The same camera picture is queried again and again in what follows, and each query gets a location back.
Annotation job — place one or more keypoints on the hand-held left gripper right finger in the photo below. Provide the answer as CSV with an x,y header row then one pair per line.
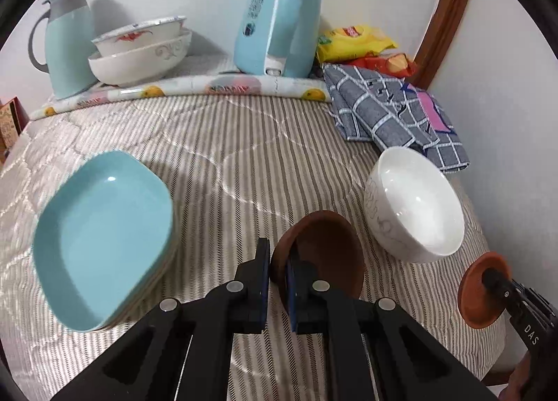
x,y
293,296

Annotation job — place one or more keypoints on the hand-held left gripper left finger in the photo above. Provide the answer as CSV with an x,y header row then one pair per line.
x,y
257,292

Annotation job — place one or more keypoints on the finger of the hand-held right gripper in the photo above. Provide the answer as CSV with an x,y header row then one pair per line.
x,y
499,285

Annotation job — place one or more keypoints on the small brown clay bowl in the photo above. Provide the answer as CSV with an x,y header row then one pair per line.
x,y
475,292

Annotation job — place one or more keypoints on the plain white bowl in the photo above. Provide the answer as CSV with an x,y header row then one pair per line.
x,y
418,200

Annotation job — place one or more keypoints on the blue square plate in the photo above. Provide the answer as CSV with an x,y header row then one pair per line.
x,y
100,231

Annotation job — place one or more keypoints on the person's right hand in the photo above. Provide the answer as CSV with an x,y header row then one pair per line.
x,y
521,379

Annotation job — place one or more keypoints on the blue checked cloth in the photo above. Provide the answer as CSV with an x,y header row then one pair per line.
x,y
370,104

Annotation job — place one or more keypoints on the rolled fruit-print tablecloth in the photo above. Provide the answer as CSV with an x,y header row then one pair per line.
x,y
183,86

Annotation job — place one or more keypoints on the red snack bag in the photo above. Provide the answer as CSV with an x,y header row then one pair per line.
x,y
383,64

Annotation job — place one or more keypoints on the large white serving bowl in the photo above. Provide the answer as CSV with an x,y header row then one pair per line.
x,y
139,66

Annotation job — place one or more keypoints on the light blue electric kettle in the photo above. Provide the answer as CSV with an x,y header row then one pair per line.
x,y
261,35

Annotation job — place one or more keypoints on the yellow snack bag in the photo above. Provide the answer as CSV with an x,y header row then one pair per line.
x,y
353,41

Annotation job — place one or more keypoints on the blue and red patterned bowl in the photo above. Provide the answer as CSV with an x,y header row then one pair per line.
x,y
139,41

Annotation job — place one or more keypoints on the light blue thermos jug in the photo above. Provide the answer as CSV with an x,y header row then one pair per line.
x,y
69,56

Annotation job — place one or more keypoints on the brown patterned box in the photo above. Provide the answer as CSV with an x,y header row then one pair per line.
x,y
8,122

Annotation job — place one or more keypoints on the wooden door frame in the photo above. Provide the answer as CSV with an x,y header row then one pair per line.
x,y
449,13

